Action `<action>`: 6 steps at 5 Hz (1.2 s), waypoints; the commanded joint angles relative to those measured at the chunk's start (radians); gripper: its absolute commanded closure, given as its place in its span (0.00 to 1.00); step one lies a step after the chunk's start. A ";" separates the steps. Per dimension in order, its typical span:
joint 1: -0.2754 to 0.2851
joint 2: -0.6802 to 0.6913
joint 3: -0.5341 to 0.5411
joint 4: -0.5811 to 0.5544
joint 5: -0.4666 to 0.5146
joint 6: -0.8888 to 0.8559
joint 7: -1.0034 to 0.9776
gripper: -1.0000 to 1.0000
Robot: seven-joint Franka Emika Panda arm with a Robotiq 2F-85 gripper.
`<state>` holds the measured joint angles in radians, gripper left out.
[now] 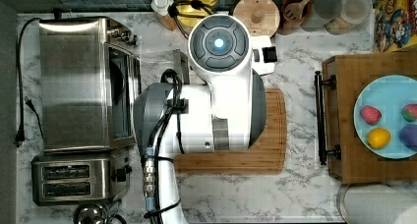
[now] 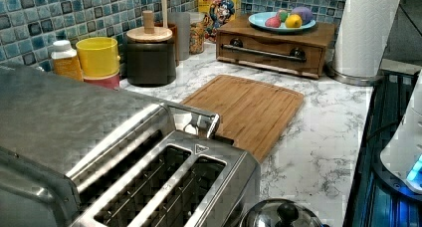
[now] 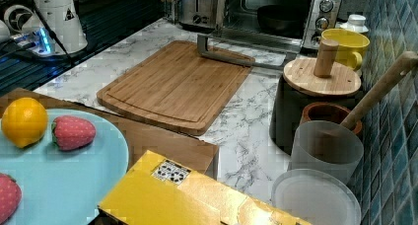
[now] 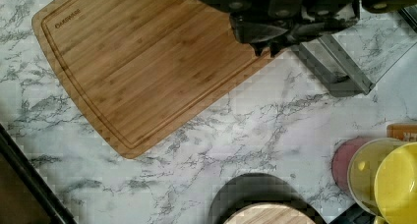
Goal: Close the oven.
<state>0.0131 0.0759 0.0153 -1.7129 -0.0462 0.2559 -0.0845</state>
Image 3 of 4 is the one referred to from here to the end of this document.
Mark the silver toaster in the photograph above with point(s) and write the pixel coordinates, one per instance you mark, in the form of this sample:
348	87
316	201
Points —
198	13

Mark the wooden tray under plate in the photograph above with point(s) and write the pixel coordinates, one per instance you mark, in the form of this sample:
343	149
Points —
191	152

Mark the wooden pestle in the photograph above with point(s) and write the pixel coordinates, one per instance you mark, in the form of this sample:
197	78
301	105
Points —
406	62

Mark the silver toaster oven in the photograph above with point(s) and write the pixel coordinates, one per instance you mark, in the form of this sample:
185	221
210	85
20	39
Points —
242	15

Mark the black pan inside oven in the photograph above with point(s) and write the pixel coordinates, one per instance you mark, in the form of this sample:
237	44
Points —
283	20

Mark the brown ceramic mortar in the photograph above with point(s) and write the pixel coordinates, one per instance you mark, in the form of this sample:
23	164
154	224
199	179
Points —
328	112

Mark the oven door with handle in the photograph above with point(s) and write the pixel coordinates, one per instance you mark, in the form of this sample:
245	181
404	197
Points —
290	47

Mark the bamboo cutting board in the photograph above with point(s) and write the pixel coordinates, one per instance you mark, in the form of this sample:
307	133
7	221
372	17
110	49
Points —
175	88

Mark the orange fruit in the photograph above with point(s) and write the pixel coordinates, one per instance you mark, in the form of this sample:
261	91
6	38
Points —
24	122

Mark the light blue plate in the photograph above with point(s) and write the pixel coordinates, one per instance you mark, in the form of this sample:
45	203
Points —
65	187

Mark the yellow mug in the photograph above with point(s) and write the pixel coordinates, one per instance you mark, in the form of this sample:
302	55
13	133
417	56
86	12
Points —
352	47

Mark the frosted round plastic lid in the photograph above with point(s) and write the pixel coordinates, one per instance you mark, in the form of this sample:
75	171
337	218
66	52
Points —
316	197

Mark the yellow cardboard box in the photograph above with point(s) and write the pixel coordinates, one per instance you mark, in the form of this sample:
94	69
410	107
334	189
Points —
159	191

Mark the white robot base arm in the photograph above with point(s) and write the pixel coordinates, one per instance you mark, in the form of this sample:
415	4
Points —
50	27

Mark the black canister with wooden lid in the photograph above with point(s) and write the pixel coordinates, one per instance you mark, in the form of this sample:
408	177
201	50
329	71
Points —
306	81

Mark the white ceramic jar lid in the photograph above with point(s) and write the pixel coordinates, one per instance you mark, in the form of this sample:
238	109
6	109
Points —
355	23

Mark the frosted plastic cup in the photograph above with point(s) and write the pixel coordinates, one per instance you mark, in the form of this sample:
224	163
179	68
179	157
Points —
327	147

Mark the red toy strawberry at edge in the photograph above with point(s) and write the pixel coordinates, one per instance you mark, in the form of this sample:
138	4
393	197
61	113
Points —
10	197

